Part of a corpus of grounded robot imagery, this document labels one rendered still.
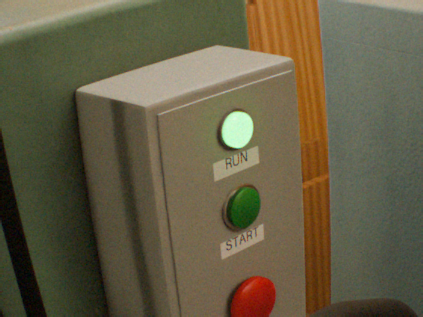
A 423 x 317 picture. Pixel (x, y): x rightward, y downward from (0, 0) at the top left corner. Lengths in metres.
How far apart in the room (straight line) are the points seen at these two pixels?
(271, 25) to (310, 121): 0.29
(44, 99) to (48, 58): 0.02
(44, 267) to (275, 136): 0.14
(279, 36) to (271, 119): 1.77
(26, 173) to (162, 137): 0.08
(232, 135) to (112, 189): 0.06
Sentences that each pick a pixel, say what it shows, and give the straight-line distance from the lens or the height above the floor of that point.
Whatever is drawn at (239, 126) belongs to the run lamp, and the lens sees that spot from 0.43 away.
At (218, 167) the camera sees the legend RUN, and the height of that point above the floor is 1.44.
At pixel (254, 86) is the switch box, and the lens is 0.44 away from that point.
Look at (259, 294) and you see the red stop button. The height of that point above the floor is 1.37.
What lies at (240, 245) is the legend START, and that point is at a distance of 0.46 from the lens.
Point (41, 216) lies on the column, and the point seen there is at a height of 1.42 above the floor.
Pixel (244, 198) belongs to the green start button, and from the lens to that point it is 0.44.
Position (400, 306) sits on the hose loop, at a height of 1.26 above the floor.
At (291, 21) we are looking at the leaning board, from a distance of 2.25.
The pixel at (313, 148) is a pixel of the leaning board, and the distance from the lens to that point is 2.25.
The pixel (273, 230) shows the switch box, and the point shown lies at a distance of 0.47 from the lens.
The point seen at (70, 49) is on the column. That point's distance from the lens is 0.44.
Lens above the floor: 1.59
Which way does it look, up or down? 20 degrees down
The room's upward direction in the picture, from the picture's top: 5 degrees counter-clockwise
